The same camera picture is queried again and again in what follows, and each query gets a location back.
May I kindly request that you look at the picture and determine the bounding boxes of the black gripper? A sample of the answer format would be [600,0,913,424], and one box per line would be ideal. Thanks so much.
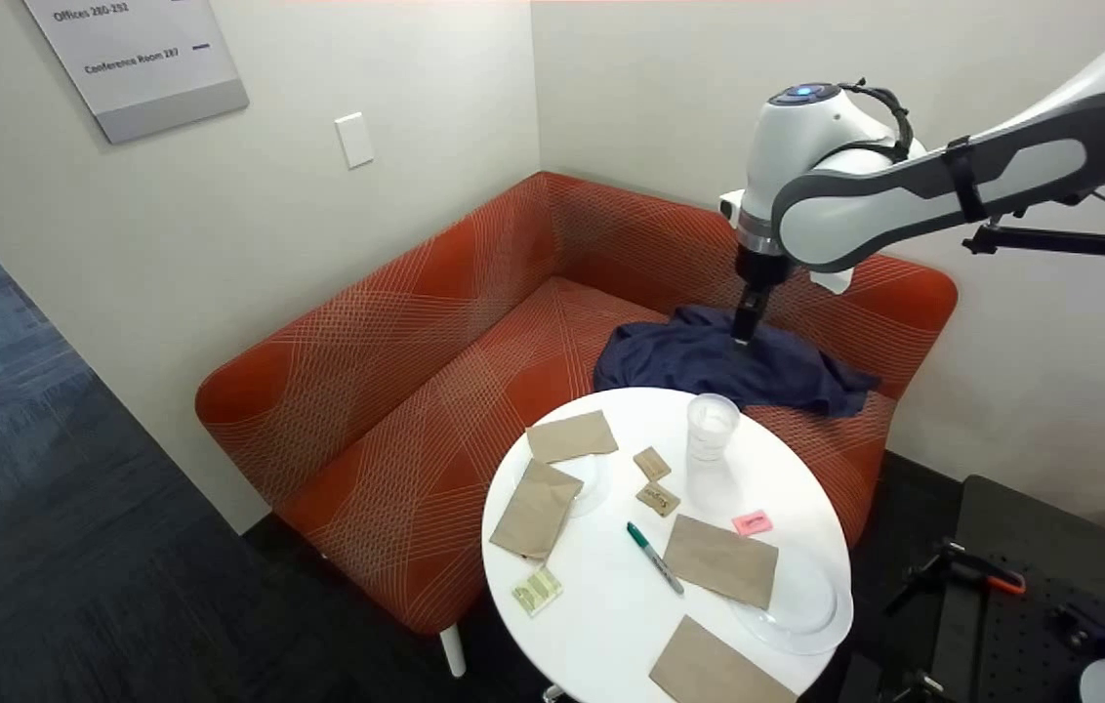
[731,250,792,346]

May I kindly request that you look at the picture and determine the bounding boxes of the clear plastic cup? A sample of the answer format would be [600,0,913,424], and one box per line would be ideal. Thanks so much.
[688,396,738,516]

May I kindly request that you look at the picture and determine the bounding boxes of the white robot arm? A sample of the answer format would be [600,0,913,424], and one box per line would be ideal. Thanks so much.
[720,55,1105,339]

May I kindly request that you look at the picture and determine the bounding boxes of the dark blue cloth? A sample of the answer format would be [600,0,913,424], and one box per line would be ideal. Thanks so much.
[594,303,879,418]

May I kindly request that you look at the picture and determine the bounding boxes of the brown sugar packet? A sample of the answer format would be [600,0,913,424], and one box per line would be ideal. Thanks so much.
[635,484,680,518]
[632,447,673,482]

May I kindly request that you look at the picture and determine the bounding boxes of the brown paper bag upper left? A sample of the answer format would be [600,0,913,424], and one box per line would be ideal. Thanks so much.
[529,410,617,466]

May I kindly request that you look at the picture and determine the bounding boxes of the brown paper bag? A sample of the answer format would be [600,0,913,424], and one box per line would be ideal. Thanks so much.
[649,616,798,703]
[663,516,779,608]
[487,462,582,564]
[529,410,617,466]

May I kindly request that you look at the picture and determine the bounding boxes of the pink sweetener packet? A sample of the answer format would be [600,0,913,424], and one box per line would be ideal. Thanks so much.
[736,510,775,534]

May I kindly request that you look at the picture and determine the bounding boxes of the clear plastic dome lid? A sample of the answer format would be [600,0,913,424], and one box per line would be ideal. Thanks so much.
[741,462,853,647]

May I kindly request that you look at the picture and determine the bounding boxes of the green capped grey marker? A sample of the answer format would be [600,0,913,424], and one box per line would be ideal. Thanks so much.
[625,525,682,592]

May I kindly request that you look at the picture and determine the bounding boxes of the brown paper bag centre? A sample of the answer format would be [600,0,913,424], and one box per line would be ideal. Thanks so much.
[663,516,779,608]

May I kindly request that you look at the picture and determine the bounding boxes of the round white table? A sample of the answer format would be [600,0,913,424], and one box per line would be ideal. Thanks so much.
[481,388,857,703]

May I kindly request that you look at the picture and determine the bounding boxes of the black orange clamp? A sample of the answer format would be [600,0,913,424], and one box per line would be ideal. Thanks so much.
[885,540,1029,613]

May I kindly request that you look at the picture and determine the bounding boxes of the yellow sweetener packet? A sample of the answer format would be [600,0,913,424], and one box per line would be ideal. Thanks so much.
[511,568,563,616]

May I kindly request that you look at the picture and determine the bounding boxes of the black cart top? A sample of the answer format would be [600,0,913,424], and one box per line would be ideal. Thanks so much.
[829,466,1105,703]

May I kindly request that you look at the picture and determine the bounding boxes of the brown paper bag bottom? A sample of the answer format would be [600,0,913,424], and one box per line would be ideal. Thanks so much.
[649,616,798,703]

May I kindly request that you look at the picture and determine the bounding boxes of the orange fabric sofa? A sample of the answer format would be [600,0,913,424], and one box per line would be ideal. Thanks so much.
[192,168,962,680]

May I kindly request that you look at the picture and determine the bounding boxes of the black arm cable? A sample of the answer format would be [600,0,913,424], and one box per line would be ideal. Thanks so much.
[836,76,923,168]

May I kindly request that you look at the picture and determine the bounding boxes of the grey wall sign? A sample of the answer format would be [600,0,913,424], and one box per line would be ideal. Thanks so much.
[22,0,252,143]

